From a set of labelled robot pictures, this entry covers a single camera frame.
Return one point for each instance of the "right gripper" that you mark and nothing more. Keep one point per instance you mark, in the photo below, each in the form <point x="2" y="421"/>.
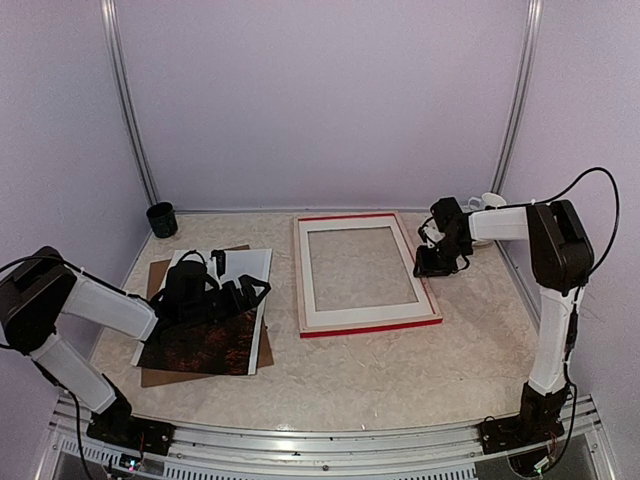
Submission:
<point x="426" y="268"/>

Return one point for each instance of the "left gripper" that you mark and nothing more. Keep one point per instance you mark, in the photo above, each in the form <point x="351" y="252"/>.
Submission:
<point x="239" y="302"/>

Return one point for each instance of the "red wooden picture frame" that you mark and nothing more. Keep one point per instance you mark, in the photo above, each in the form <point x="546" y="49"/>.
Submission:
<point x="362" y="272"/>

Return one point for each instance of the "autumn forest photo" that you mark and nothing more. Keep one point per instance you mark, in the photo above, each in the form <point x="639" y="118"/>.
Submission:
<point x="210" y="330"/>

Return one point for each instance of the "white mat board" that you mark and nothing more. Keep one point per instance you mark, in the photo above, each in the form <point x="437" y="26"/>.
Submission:
<point x="362" y="270"/>

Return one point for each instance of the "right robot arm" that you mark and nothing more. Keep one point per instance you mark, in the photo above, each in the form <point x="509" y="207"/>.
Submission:
<point x="561" y="261"/>

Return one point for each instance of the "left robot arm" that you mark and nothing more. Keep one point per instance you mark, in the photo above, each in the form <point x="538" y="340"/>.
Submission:
<point x="39" y="290"/>

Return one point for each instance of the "white patterned plate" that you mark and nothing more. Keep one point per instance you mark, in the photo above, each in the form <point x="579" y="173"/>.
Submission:
<point x="481" y="243"/>

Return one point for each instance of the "black cup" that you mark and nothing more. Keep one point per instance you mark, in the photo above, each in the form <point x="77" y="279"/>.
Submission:
<point x="162" y="219"/>

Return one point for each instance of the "light blue mug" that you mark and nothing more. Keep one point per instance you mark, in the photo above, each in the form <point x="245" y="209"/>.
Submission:
<point x="486" y="200"/>

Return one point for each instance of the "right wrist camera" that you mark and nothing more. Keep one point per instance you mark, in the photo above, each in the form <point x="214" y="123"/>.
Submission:
<point x="429" y="234"/>

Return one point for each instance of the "left aluminium post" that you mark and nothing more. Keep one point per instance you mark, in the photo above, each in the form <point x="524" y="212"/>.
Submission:
<point x="109" y="16"/>

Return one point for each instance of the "aluminium post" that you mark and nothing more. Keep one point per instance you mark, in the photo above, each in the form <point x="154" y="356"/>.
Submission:
<point x="109" y="16"/>
<point x="518" y="103"/>

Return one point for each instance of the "front aluminium rail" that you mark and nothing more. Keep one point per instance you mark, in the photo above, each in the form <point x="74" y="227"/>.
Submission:
<point x="452" y="451"/>

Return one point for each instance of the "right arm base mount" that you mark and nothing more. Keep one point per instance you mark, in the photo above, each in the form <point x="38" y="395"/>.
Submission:
<point x="509" y="433"/>

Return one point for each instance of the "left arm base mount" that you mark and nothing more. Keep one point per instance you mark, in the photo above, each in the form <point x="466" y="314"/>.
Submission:
<point x="133" y="433"/>

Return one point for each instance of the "right aluminium post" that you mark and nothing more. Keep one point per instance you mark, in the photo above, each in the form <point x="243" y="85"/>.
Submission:
<point x="518" y="103"/>

